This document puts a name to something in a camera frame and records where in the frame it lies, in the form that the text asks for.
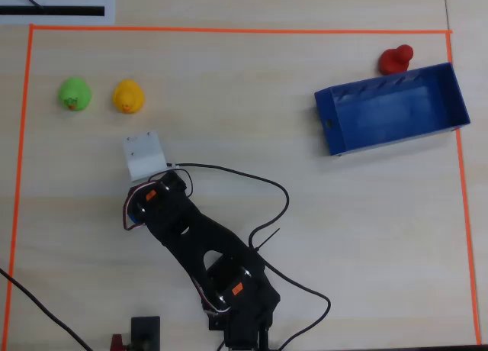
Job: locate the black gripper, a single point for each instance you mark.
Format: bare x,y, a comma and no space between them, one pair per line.
134,210

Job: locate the blue rubber duck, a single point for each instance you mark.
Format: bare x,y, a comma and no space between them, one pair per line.
133,218

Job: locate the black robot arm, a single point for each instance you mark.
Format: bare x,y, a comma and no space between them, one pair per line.
213,252

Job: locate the yellow rubber duck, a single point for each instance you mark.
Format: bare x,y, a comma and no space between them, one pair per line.
128,96

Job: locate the green rubber duck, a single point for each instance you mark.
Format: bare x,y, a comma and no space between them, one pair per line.
74,94

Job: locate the blue plastic box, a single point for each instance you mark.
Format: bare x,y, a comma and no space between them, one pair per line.
396,114

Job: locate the red rubber duck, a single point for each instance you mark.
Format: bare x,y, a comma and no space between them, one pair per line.
395,60

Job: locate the black clamp block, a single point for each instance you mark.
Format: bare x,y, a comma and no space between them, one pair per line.
145,330

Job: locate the orange tape strip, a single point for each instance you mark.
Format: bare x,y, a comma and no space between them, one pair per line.
240,30
467,221
19,175

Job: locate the black strip on paper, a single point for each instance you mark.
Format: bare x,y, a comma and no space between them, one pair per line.
68,10

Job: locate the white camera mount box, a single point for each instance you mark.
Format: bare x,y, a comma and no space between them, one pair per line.
144,156

